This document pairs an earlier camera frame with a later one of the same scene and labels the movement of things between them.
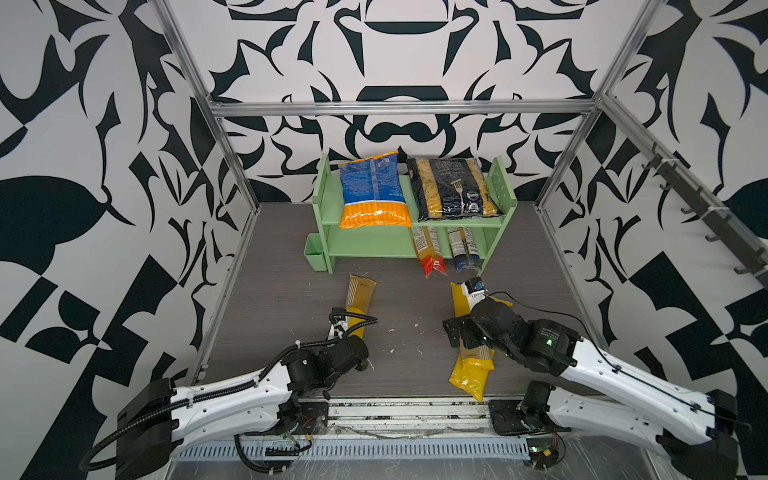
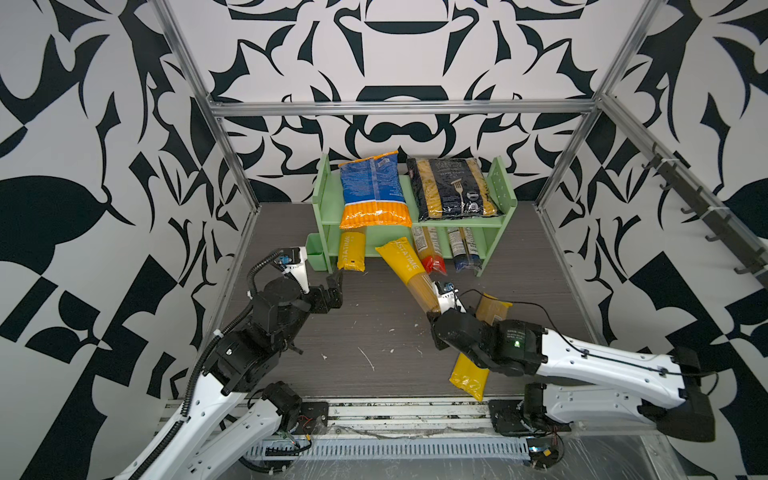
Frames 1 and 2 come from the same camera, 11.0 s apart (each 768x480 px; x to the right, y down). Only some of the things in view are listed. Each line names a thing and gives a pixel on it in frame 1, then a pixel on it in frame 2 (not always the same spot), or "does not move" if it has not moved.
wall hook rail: (698, 202) does not move
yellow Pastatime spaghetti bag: (471, 370) -> (400, 254)
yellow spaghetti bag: (359, 297) -> (352, 249)
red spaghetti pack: (429, 250) does not move
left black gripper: (323, 348) -> (319, 301)
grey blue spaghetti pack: (464, 247) does not move
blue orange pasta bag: (372, 192) does not move
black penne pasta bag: (450, 188) does not move
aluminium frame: (600, 107) does not move
